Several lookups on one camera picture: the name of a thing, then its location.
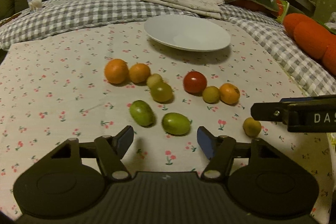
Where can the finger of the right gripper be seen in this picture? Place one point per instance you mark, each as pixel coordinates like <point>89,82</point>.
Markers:
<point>305,114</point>

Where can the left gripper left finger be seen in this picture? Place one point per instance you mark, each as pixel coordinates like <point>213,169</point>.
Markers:
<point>110,150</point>

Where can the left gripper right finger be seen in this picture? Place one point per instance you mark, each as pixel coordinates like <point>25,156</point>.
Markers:
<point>219,150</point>

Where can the small yellow fruit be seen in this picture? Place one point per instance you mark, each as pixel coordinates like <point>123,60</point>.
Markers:
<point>252,127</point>
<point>211,94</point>

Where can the green oval tomato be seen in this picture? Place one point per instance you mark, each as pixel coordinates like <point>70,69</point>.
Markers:
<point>175,124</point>
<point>142,113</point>

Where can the orange mandarin with spot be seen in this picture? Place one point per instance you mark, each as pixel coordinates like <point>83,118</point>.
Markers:
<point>229,94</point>

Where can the red tomato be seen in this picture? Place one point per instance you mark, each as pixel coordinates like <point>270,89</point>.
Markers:
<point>194,82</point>

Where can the olive green tomato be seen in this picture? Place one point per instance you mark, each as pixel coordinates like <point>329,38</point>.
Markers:
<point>161,92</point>

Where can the large orange mandarin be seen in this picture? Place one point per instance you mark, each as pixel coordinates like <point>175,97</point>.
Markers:
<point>116,71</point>

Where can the small yellow-green fruit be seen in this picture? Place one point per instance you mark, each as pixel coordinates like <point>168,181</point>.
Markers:
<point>154,79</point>

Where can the cherry print cloth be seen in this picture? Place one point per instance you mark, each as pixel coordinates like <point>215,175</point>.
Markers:
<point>54,89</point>

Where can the orange plush cushion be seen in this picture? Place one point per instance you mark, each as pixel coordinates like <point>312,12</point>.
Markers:
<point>312,38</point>

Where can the green and red book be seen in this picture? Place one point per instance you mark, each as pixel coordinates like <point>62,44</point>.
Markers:
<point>283,7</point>

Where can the white ribbed plate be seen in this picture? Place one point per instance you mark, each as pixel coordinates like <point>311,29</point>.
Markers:
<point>187,33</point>

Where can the grey checked blanket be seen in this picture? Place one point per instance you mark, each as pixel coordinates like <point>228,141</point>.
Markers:
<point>59,16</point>

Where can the clear box of cotton swabs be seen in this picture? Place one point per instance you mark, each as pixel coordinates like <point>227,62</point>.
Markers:
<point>34,5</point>

